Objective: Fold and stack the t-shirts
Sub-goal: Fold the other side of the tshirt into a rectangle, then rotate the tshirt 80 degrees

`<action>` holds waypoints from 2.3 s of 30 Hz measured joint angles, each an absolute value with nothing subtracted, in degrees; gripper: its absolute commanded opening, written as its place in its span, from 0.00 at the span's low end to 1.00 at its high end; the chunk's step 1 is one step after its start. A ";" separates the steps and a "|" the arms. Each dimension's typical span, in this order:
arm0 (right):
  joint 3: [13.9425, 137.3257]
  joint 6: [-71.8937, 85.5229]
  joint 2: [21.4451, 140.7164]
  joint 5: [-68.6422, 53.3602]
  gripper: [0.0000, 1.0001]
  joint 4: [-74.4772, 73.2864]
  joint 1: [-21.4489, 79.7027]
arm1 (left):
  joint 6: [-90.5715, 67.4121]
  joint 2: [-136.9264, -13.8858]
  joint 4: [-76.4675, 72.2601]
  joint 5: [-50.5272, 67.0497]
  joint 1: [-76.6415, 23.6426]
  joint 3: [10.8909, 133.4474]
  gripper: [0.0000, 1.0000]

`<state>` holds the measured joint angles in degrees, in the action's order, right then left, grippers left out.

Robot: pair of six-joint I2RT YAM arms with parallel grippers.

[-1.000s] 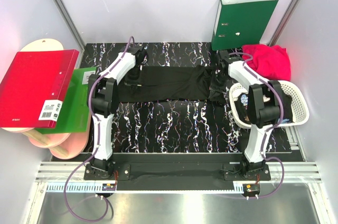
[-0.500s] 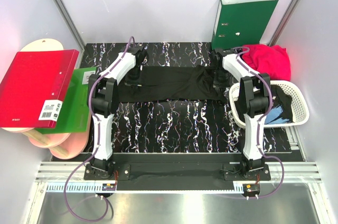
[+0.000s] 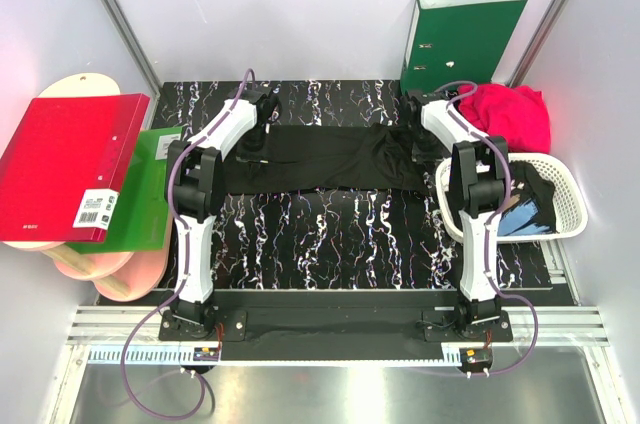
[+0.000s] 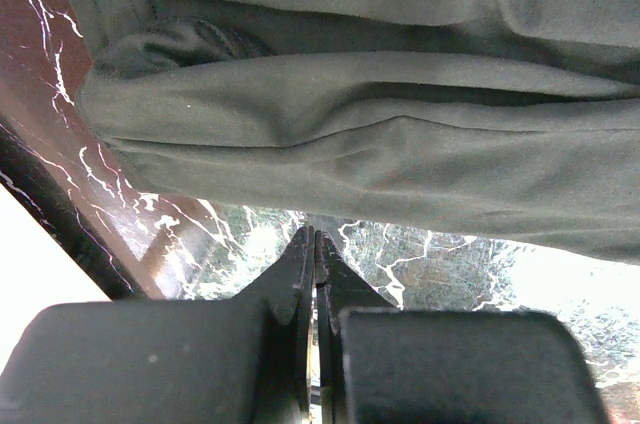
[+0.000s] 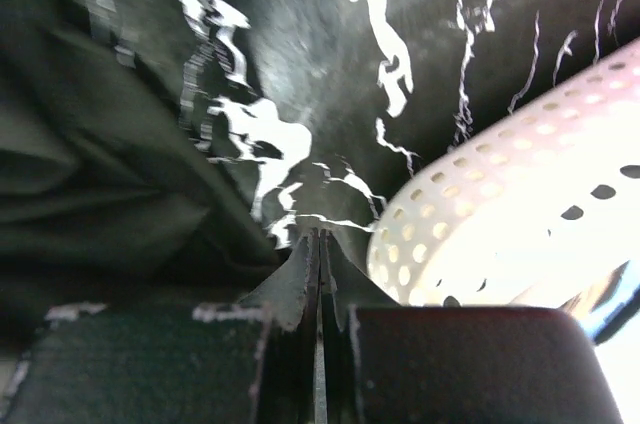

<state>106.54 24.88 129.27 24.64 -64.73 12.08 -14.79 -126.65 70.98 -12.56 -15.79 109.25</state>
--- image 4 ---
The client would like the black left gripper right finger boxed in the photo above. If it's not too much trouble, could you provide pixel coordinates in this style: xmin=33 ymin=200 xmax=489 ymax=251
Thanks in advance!
xmin=315 ymin=232 xmax=608 ymax=423

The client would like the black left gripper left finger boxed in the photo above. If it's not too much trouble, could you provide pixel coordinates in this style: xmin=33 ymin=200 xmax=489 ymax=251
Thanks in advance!
xmin=1 ymin=227 xmax=315 ymax=423

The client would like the black printed t-shirt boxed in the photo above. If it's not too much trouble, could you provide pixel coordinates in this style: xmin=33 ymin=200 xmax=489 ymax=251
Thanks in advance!
xmin=69 ymin=0 xmax=639 ymax=263

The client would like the black marble pattern mat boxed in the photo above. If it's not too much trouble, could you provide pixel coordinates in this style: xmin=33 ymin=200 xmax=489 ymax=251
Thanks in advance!
xmin=1 ymin=0 xmax=639 ymax=423

